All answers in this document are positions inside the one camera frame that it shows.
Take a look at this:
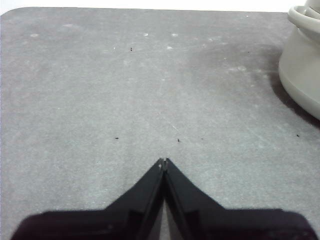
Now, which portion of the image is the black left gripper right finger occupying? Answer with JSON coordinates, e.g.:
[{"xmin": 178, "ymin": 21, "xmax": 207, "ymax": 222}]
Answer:
[{"xmin": 164, "ymin": 157, "xmax": 319, "ymax": 240}]

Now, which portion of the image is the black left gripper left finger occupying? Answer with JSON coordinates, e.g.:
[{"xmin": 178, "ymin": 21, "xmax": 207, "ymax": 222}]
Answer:
[{"xmin": 9, "ymin": 157, "xmax": 166, "ymax": 240}]

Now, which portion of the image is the sage green electric cooking pot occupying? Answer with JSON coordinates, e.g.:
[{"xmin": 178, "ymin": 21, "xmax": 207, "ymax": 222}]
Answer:
[{"xmin": 277, "ymin": 0, "xmax": 320, "ymax": 121}]

